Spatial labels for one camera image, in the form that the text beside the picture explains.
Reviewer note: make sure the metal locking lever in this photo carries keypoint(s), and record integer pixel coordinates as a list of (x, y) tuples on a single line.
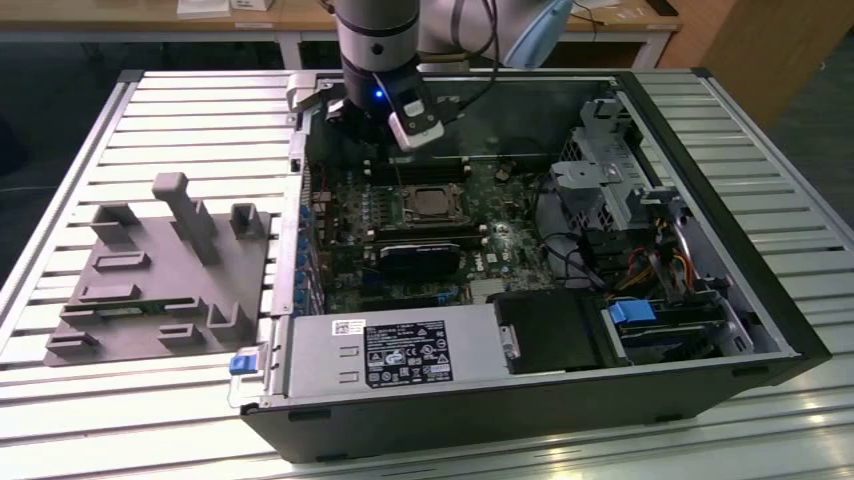
[(398, 172)]

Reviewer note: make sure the silver CPU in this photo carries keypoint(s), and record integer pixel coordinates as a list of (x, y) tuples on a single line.
[(430, 204)]

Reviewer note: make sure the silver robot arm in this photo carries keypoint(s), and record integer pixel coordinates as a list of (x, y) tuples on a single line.
[(376, 35)]

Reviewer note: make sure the black RAM slot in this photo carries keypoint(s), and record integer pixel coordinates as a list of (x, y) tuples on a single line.
[(427, 172), (427, 178), (427, 233), (454, 161), (427, 229), (427, 167), (467, 242), (427, 238)]

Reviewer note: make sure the CPU socket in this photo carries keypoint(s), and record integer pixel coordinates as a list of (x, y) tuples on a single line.
[(400, 222)]

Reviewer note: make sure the black and white box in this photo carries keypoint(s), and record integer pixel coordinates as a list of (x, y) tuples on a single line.
[(252, 4)]

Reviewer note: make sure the wooden desk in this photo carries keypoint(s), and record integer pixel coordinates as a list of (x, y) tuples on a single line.
[(133, 22)]

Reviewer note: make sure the metal drive cage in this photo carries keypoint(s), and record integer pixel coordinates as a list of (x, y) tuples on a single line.
[(587, 185)]

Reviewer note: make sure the green motherboard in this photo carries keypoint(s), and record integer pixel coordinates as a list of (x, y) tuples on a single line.
[(514, 250)]

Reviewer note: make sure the silver chipset heatsink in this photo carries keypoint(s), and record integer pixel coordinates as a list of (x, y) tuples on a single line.
[(487, 290)]

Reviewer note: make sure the grey parts rack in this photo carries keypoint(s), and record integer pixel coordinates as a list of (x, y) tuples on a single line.
[(167, 280)]

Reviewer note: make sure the grey power supply unit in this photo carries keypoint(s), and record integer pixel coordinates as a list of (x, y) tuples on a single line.
[(320, 350)]

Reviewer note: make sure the black disk bay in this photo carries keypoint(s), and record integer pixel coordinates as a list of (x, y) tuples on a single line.
[(547, 330)]

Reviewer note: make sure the blue release latch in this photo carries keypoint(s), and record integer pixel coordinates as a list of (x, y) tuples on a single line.
[(242, 363)]

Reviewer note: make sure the blue disk carrier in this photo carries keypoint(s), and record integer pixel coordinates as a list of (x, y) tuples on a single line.
[(634, 312)]

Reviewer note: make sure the wooden cabinet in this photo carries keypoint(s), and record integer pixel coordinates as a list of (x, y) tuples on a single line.
[(767, 50)]

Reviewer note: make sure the black PC case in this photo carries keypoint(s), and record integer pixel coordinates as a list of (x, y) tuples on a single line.
[(467, 425)]

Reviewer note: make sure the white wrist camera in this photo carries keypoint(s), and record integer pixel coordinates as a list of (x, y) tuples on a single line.
[(416, 127)]

